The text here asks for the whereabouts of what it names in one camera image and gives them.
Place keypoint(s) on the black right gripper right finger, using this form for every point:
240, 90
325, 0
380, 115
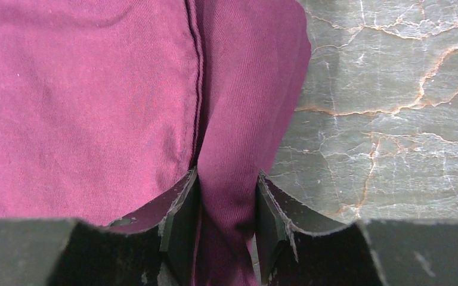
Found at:
299, 246

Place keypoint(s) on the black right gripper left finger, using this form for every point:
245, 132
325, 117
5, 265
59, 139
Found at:
153, 245

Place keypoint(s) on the purple cloth wrap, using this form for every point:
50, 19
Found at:
104, 105

